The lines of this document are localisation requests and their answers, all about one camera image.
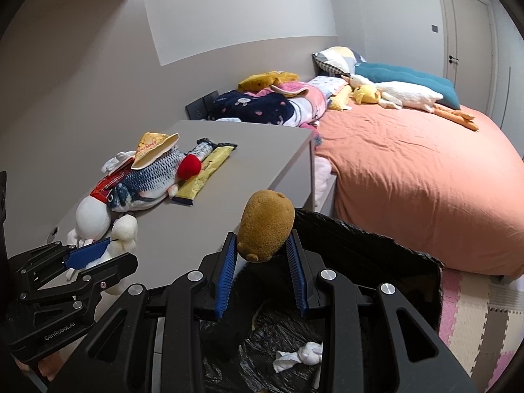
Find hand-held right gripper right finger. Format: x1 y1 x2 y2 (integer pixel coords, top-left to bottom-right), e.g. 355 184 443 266
286 233 479 393

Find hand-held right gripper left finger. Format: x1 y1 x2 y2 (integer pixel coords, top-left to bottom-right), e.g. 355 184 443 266
47 233 239 393

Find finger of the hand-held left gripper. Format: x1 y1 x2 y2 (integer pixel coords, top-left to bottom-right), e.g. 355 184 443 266
61 238 112 270
67 253 139 295

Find white plush doll yellow hat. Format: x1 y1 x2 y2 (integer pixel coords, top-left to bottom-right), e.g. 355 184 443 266
66 131 203 295

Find brown plush toy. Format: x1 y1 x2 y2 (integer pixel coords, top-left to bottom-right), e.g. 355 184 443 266
236 189 296 263

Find black-lined trash bin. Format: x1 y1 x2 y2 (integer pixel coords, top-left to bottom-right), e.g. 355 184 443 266
196 208 445 393

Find blue grey fish plush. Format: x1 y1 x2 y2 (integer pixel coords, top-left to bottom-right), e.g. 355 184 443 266
107 138 217 214

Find yellow snack packet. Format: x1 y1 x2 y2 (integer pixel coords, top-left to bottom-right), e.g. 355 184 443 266
171 142 239 206

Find person's left hand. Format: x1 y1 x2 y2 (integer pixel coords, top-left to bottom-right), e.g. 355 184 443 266
25 352 64 382

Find white crumpled tissue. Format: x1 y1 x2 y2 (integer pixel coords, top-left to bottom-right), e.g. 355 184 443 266
273 341 324 374

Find grey bedside cabinet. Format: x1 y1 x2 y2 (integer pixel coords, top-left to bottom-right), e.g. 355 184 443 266
8 120 318 295

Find bed with orange sheet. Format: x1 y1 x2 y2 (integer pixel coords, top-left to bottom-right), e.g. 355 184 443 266
314 104 523 282

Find navy patterned blanket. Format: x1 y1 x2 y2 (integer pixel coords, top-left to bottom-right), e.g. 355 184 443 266
206 90 296 126

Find pink patterned blanket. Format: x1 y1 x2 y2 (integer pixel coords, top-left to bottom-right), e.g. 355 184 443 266
271 80 341 128

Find pink beige foam mat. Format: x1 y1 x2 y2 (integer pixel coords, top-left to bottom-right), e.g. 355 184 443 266
437 268 521 390

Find yellow dotted pillow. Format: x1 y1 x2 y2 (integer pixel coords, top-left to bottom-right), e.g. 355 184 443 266
327 86 353 111

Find yellow duck plush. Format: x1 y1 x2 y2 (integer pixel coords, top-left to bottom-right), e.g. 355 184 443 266
353 85 382 105

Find white floral pillow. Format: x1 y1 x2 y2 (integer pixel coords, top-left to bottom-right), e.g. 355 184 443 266
310 76 349 96

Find mustard yellow plush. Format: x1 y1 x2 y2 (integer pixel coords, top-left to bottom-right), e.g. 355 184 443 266
238 71 301 92

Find white goose plush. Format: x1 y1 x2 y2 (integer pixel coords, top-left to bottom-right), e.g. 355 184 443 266
342 74 479 133

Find patchwork pillow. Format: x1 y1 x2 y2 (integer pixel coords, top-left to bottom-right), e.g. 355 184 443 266
312 46 368 77

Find teal cushion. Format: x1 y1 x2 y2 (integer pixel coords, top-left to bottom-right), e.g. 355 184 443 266
355 62 461 109

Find white wardrobe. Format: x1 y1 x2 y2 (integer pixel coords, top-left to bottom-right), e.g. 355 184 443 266
492 6 524 160

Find beige door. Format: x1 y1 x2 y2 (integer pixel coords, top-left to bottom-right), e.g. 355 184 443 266
435 0 498 116

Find black wall panel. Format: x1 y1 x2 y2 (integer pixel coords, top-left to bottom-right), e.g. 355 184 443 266
185 89 222 121

